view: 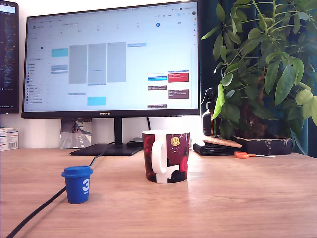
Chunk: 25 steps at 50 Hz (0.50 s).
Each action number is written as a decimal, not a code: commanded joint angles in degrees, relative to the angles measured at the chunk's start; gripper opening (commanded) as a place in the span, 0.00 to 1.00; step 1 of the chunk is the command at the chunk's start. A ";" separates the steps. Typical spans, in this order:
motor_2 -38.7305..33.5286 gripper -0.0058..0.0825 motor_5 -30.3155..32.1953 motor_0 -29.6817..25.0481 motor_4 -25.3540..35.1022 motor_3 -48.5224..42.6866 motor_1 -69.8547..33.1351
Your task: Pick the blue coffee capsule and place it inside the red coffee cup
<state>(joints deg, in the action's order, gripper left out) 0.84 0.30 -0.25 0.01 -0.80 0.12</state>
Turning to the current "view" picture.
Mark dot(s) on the small black flat device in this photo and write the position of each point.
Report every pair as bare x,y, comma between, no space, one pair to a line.
135,142

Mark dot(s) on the dark-screen computer monitor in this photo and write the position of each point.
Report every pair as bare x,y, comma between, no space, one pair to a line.
8,62

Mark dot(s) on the black Huawei computer monitor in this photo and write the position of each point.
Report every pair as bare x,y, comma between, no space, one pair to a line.
111,62

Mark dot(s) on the round cork coaster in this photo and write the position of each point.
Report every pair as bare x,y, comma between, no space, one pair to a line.
220,142

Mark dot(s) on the dark spray bottle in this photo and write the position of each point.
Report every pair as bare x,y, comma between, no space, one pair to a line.
206,121

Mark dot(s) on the red and white coffee mug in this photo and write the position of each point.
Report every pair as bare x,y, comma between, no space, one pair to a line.
177,158

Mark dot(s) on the blue coffee capsule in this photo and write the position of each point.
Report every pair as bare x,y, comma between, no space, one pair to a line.
76,186

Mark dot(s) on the green leafy houseplant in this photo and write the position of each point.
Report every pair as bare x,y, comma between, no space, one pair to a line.
272,74

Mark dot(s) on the white medicine box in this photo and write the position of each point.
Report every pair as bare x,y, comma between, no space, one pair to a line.
8,138

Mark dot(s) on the dark teal curtain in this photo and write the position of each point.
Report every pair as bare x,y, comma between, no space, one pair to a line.
208,19

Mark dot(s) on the printed picture card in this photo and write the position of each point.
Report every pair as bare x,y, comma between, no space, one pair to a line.
74,136

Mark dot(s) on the black folded wallet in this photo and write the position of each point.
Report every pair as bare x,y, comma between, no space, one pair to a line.
213,150

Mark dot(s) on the dark rectangular planter box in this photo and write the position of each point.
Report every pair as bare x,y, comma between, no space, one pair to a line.
267,146

